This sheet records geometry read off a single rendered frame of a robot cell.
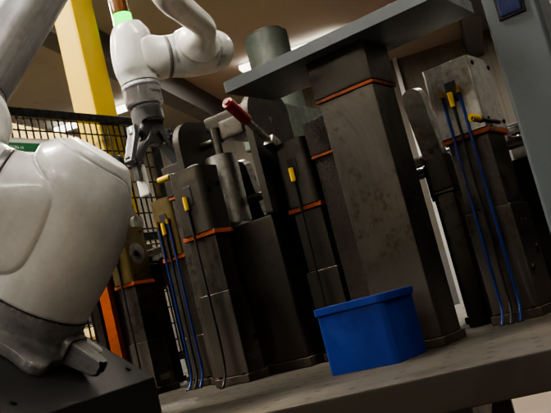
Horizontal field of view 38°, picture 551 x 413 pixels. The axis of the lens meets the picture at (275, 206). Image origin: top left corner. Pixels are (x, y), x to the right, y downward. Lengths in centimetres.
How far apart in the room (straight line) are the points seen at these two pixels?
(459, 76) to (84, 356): 69
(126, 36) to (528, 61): 109
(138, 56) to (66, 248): 95
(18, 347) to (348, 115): 55
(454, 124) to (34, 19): 65
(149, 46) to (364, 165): 88
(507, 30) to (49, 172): 61
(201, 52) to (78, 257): 97
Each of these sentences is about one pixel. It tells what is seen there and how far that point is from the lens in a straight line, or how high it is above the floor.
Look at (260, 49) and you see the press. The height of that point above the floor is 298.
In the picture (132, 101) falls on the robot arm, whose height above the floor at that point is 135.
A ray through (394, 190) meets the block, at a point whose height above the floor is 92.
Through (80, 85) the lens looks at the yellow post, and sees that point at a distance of 274.
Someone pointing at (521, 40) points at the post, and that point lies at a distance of 110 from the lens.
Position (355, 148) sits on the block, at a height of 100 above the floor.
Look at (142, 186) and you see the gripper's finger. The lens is 184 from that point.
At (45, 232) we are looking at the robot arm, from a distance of 104.
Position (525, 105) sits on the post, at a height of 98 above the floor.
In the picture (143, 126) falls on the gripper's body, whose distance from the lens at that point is 189.
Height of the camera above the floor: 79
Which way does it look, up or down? 8 degrees up
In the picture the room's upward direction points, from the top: 14 degrees counter-clockwise
